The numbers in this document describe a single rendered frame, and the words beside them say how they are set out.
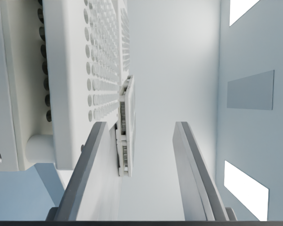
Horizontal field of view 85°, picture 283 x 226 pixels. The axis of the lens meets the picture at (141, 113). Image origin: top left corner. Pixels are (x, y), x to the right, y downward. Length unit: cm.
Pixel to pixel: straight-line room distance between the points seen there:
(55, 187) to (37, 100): 18
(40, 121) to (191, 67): 397
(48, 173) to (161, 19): 420
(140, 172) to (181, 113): 181
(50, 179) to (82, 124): 17
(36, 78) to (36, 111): 3
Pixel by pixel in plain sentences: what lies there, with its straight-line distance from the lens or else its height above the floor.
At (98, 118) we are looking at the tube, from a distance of 18.
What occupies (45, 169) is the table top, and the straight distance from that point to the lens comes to 29.
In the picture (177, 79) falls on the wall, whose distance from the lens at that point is 394.
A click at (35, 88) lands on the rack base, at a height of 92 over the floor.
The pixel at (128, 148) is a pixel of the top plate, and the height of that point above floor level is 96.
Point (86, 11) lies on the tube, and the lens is 19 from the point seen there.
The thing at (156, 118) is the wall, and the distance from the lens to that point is 383.
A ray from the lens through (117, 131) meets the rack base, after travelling 77.
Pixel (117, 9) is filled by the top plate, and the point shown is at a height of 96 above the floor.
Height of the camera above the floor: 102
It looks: level
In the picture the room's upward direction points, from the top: 90 degrees clockwise
